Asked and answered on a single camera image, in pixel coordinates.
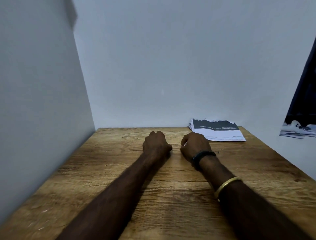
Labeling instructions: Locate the person's right forearm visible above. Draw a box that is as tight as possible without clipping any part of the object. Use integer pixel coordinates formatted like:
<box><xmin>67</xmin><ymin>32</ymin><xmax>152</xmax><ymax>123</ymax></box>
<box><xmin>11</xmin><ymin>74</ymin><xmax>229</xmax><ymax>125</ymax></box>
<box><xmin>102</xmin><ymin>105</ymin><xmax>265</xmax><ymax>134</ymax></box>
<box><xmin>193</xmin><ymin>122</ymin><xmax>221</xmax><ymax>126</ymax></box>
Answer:
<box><xmin>199</xmin><ymin>156</ymin><xmax>314</xmax><ymax>240</ymax></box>

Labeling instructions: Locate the gold bangle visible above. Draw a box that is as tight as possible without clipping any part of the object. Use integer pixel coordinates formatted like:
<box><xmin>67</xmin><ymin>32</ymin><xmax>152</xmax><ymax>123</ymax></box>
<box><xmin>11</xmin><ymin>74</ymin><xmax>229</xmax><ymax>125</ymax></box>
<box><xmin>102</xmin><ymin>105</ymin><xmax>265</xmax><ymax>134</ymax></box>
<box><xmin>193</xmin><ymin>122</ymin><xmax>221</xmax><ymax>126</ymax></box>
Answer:
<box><xmin>214</xmin><ymin>177</ymin><xmax>243</xmax><ymax>202</ymax></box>

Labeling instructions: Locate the person's right hand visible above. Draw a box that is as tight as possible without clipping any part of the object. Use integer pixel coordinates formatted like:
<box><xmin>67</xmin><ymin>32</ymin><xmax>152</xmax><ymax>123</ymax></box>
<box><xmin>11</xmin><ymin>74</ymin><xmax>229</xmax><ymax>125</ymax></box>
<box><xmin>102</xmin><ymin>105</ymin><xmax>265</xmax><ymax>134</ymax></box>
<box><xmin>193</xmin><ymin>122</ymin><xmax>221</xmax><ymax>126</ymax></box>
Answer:
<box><xmin>180</xmin><ymin>132</ymin><xmax>213</xmax><ymax>164</ymax></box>

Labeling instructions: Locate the person's left forearm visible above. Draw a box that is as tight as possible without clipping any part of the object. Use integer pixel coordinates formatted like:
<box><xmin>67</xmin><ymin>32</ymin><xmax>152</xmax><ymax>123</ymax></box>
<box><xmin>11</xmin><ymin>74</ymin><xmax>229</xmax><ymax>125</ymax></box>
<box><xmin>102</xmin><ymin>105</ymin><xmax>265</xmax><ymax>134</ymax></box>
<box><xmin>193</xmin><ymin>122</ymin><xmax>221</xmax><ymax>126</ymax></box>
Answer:
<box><xmin>55</xmin><ymin>151</ymin><xmax>171</xmax><ymax>240</ymax></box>

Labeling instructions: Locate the black wristband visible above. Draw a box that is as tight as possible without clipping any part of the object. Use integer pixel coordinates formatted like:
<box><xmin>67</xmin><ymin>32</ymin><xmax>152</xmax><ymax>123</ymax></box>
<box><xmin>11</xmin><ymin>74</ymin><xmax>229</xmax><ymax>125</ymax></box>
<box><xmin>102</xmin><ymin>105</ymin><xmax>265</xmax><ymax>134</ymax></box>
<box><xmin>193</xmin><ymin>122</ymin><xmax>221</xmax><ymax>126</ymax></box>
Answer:
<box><xmin>191</xmin><ymin>151</ymin><xmax>217</xmax><ymax>172</ymax></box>

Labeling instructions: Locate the person's left hand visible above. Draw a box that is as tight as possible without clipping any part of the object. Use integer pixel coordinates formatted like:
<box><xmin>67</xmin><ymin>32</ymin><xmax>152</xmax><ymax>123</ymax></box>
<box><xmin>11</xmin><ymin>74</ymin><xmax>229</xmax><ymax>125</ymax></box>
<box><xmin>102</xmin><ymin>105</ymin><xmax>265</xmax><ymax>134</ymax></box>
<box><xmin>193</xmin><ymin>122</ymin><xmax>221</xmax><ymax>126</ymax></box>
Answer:
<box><xmin>142</xmin><ymin>131</ymin><xmax>173</xmax><ymax>160</ymax></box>

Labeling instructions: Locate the dark poster with white print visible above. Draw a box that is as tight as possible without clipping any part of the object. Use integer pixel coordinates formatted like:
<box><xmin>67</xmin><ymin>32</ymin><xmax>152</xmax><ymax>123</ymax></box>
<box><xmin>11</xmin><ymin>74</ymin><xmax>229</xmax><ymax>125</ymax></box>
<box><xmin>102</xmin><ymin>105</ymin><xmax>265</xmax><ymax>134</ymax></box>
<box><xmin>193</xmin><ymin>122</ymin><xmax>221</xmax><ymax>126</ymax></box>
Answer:
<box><xmin>279</xmin><ymin>37</ymin><xmax>316</xmax><ymax>139</ymax></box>

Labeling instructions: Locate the stack of printed paper sheets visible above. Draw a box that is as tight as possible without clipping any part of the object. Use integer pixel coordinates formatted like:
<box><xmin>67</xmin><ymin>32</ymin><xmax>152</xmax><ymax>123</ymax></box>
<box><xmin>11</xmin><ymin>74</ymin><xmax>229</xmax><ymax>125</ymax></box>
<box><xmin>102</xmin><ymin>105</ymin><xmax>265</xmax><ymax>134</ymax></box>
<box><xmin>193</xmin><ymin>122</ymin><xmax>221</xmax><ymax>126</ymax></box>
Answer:
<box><xmin>188</xmin><ymin>118</ymin><xmax>247</xmax><ymax>142</ymax></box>

